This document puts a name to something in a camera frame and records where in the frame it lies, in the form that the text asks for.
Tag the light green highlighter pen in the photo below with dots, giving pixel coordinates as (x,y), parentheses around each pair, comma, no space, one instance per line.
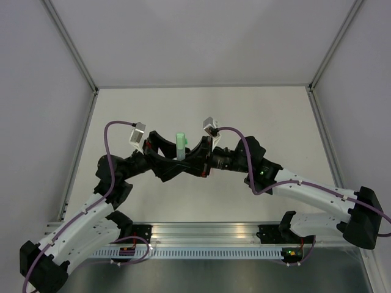
(181,154)

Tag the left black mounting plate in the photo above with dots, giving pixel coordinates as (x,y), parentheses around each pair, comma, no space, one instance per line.
(142,231)

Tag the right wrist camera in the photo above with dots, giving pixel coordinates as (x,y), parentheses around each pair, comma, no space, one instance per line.
(211,128)

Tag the light green pen cap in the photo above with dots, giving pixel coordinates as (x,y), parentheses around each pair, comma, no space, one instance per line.
(181,140)

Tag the aluminium frame post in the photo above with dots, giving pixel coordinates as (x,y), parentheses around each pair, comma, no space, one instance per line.
(66,38)
(314,100)

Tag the right aluminium frame post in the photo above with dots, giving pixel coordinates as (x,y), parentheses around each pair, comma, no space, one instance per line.
(314,100)

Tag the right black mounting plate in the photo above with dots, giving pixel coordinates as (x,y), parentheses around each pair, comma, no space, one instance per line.
(272,234)

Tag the white slotted cable duct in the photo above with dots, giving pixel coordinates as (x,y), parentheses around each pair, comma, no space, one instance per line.
(189,253)

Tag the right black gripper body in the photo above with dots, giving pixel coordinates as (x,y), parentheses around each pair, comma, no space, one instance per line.
(204,164)

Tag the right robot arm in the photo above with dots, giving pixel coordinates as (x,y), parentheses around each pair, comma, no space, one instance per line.
(354,215)

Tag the left aluminium frame post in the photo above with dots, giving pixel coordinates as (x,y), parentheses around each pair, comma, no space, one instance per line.
(66,38)

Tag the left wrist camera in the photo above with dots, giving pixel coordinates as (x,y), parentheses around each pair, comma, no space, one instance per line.
(136,136)

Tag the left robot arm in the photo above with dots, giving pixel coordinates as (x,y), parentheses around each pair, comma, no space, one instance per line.
(47,264)

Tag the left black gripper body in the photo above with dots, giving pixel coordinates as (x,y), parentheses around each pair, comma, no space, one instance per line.
(149,143)

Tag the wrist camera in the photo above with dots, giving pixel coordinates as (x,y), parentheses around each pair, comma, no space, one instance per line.
(136,136)
(211,128)

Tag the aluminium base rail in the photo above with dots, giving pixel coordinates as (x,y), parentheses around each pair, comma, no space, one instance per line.
(188,234)

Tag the black mounting plate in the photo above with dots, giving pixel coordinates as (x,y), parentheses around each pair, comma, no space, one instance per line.
(142,231)
(272,234)

